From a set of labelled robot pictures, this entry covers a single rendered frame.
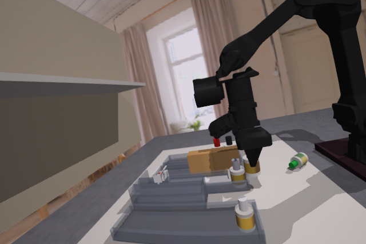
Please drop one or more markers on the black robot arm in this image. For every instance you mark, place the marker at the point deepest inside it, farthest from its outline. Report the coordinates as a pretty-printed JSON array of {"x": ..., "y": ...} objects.
[{"x": 338, "y": 19}]

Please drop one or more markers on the white jar with green cap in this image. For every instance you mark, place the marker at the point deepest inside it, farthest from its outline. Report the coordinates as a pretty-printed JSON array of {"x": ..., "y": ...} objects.
[{"x": 298, "y": 160}]

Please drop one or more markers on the red cylinder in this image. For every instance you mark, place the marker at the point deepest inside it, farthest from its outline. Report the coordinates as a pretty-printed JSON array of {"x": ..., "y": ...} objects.
[{"x": 217, "y": 143}]

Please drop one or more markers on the brown wooden block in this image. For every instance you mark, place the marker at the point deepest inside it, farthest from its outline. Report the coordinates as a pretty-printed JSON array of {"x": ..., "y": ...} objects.
[
  {"x": 222, "y": 157},
  {"x": 200, "y": 160}
]

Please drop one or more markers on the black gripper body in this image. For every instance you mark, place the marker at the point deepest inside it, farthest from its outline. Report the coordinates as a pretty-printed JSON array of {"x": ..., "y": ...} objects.
[{"x": 248, "y": 136}]

